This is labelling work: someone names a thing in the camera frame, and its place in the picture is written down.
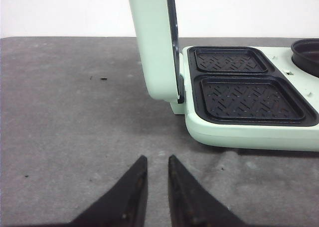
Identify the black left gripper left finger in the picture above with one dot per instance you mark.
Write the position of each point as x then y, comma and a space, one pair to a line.
124, 205

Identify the grey tablecloth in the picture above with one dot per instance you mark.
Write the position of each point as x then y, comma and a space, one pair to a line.
75, 115

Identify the black round frying pan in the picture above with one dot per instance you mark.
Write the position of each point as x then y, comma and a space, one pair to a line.
306, 55

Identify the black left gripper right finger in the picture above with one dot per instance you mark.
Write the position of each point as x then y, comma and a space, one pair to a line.
191, 205

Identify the mint green hinged lid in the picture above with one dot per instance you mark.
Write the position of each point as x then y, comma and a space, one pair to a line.
156, 29

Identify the mint green breakfast maker base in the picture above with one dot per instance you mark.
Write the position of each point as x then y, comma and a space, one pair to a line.
248, 97

